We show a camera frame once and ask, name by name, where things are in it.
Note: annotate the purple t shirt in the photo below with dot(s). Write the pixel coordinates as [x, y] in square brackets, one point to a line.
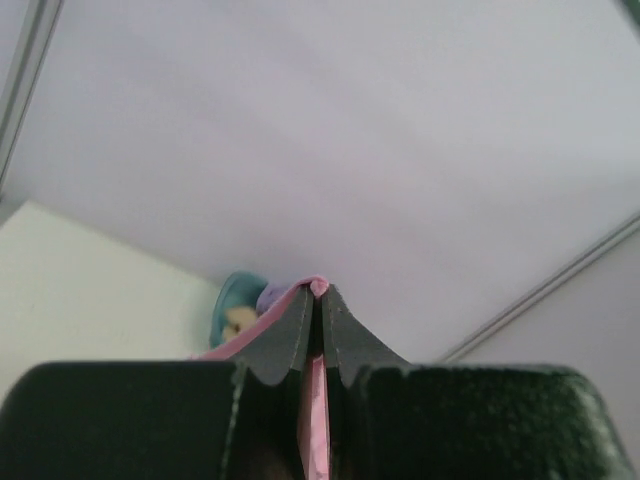
[271, 294]

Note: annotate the beige t shirt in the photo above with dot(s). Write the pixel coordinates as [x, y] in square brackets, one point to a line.
[237, 320]

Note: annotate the left aluminium frame post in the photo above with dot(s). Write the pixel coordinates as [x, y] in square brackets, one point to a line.
[35, 36]

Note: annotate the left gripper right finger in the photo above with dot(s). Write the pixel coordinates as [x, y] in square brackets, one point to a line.
[392, 419]

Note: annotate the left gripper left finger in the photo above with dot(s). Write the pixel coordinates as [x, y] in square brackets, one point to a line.
[118, 420]

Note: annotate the teal plastic basket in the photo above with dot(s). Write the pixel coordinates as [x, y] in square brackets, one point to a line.
[240, 289]

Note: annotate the aluminium frame post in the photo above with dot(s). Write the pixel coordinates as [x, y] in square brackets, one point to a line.
[628, 228]
[35, 36]

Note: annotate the right aluminium frame post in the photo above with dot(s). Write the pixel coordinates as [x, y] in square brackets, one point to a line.
[628, 228]

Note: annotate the pink t shirt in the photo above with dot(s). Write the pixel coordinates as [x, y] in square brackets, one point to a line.
[279, 424]

